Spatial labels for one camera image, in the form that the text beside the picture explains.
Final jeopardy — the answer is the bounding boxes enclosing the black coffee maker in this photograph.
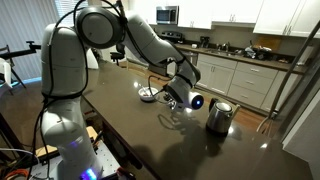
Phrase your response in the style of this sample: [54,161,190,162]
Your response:
[199,35,211,49]

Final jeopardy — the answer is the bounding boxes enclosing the grey metal pole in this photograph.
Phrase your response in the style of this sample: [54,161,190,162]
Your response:
[268,19,320,119]

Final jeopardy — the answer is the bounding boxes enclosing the white upper kitchen cabinets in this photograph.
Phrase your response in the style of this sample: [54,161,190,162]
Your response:
[253,0,320,39]
[177,0,264,30]

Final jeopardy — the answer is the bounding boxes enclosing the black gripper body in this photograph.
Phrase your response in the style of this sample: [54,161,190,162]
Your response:
[162,92,178,110]

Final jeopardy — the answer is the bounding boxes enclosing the white plastic jug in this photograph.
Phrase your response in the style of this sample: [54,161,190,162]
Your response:
[85,48,100,70]

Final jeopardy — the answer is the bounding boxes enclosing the white lower kitchen cabinets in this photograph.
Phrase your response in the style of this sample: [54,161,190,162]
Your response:
[193,53,301,113]

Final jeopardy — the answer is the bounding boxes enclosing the colourful cereal pieces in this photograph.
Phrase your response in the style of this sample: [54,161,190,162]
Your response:
[141,89,153,100]

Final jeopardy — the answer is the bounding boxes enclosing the pile of countertop clutter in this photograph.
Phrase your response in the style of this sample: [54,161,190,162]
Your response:
[244,44,273,61]

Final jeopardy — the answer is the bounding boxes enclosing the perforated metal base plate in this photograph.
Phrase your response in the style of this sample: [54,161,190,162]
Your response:
[26,143,122,180]

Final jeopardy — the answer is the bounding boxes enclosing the wooden cutting board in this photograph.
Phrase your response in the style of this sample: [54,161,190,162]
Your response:
[255,34,283,53]

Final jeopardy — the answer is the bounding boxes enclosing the stainless steel dishwasher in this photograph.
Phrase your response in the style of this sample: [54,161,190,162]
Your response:
[183,51,200,73]

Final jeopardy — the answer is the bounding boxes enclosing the silver metal spoon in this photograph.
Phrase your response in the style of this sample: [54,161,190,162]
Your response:
[140,85,150,98]

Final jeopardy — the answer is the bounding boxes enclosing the white kitchen cabinets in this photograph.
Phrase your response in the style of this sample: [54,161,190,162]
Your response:
[253,0,320,39]
[177,0,264,30]
[193,53,301,113]

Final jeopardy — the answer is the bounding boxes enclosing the stainless steel microwave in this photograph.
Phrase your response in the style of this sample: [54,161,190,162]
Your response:
[155,5,180,25]

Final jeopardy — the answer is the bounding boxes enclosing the white ceramic bowl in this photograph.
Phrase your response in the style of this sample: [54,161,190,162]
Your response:
[138,86,160,103]

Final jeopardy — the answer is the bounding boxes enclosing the black and steel stove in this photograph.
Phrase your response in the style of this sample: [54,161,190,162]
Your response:
[161,30,186,45]

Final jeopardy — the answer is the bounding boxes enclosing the orange cable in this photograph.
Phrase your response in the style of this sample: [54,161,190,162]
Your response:
[3,168,32,180]

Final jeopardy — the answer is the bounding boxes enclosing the stainless steel electric kettle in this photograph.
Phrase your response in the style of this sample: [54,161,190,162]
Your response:
[205,97,236,137]

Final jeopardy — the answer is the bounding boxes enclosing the metal sink faucet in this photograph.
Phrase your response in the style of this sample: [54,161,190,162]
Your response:
[221,41,231,53]

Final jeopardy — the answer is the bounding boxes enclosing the black office chair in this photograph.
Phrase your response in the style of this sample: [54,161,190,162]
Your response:
[109,43,127,67]

